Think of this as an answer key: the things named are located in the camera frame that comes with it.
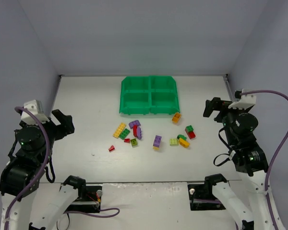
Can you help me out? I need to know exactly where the orange lego brick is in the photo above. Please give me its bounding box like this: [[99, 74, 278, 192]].
[[172, 112, 181, 124]]

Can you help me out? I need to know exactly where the light green lego brick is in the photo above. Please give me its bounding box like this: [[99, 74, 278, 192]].
[[169, 138, 179, 146]]

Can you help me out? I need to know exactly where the small red slope lego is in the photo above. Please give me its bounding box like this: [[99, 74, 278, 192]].
[[108, 145, 115, 152]]

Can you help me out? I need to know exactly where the yellow lego plate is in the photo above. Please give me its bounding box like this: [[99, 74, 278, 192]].
[[113, 123, 126, 138]]

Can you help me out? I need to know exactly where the green lego plate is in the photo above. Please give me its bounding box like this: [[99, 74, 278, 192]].
[[119, 128, 130, 140]]

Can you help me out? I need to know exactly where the lime square lego brick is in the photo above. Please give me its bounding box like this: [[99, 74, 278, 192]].
[[130, 138, 138, 147]]

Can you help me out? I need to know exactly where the red arch lego brick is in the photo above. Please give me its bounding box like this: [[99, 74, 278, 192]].
[[132, 125, 138, 137]]

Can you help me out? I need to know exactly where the purple curved lego brick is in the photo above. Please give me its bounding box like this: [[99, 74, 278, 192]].
[[129, 120, 141, 129]]

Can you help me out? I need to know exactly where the purple half-round lego brick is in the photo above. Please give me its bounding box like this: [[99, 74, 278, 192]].
[[136, 126, 142, 140]]

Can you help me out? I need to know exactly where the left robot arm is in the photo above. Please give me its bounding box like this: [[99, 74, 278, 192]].
[[0, 106, 86, 230]]

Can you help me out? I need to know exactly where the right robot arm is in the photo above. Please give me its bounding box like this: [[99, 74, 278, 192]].
[[203, 97, 285, 230]]

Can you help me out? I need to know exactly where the green square lego brick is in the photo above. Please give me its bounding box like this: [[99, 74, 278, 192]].
[[185, 125, 194, 133]]

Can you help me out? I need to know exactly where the red square lego brick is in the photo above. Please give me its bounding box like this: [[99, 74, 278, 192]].
[[187, 131, 196, 139]]

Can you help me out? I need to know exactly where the dark green lego piece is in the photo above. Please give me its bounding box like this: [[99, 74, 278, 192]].
[[177, 134, 187, 140]]

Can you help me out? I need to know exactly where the yellow curved lego brick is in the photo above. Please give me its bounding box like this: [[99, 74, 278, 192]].
[[179, 138, 190, 148]]

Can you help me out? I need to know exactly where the purple flower lego brick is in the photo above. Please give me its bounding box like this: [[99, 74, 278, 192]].
[[153, 135, 162, 148]]

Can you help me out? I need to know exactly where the green four-compartment bin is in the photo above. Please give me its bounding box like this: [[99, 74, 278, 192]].
[[119, 76, 180, 115]]

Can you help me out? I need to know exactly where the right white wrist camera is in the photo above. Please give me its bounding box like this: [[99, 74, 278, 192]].
[[228, 89, 256, 110]]

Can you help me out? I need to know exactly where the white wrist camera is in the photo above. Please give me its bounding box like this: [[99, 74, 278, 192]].
[[21, 100, 50, 125], [228, 89, 256, 110]]

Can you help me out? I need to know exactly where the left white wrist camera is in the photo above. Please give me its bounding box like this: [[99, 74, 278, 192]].
[[21, 100, 50, 125]]

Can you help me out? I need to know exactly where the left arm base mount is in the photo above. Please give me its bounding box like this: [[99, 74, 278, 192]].
[[66, 184, 102, 214]]

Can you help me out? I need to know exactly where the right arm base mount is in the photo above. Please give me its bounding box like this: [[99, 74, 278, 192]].
[[188, 184, 225, 211]]

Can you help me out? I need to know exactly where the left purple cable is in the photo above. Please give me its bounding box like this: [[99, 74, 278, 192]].
[[3, 106, 120, 230]]

